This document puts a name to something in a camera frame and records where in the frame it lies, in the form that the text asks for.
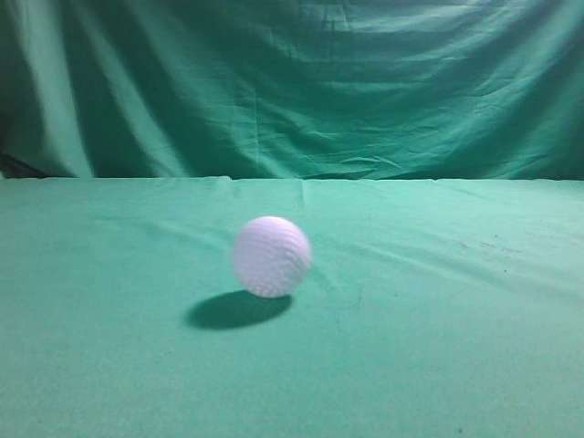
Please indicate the green table cloth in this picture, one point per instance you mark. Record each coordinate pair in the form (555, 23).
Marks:
(447, 308)

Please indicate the green backdrop curtain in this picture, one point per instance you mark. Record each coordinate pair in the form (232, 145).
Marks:
(380, 90)

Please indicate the white dimpled golf ball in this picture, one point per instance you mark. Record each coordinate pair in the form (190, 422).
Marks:
(271, 256)

